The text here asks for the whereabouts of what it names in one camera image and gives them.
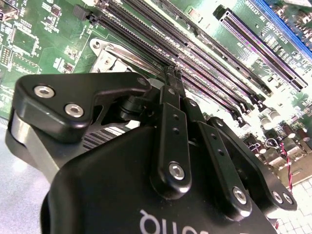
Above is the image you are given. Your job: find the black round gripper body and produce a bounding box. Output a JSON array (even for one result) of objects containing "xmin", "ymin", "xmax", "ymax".
[{"xmin": 40, "ymin": 126, "xmax": 277, "ymax": 234}]

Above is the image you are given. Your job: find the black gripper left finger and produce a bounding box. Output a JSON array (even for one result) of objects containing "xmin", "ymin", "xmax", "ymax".
[{"xmin": 13, "ymin": 68, "xmax": 193, "ymax": 195}]

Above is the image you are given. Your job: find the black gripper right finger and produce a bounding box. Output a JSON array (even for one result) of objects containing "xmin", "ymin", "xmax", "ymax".
[{"xmin": 174, "ymin": 68, "xmax": 298, "ymax": 220}]

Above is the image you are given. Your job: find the metal socket cover frame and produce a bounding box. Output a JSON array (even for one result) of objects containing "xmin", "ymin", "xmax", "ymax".
[{"xmin": 111, "ymin": 50, "xmax": 164, "ymax": 80}]

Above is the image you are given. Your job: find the thin wire locking lever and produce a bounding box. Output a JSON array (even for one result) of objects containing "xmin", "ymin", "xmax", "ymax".
[{"xmin": 107, "ymin": 46, "xmax": 176, "ymax": 71}]

